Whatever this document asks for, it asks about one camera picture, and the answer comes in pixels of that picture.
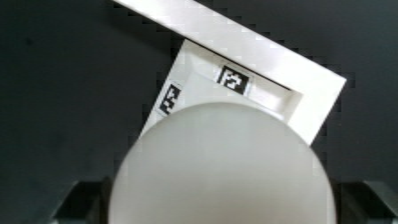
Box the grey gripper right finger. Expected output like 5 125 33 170
333 180 398 224

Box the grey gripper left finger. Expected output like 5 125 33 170
49 179 111 224

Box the white lamp bulb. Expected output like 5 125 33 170
108 103 335 224

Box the white lamp base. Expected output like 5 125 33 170
140 40 300 135

